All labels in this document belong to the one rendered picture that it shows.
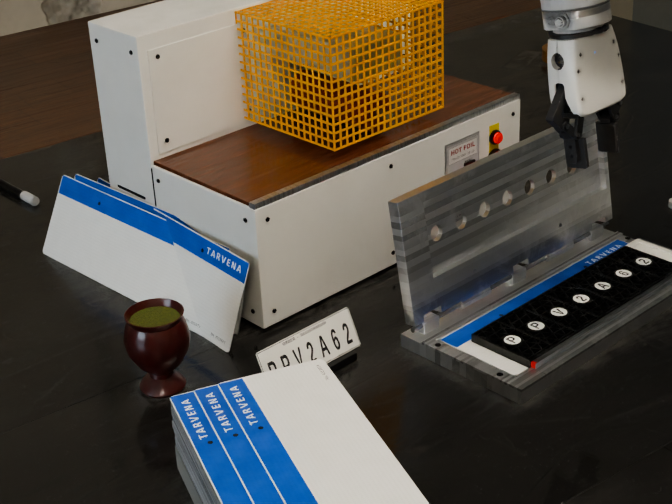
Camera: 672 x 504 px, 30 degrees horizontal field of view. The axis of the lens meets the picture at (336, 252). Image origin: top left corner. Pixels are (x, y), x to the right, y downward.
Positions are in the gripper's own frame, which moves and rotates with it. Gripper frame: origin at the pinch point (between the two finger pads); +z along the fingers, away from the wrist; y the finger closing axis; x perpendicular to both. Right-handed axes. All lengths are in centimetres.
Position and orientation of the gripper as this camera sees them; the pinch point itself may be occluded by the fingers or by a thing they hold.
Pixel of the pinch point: (592, 147)
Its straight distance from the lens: 164.8
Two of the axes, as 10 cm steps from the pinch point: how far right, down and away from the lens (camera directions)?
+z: 1.8, 9.3, 3.2
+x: -6.6, -1.2, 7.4
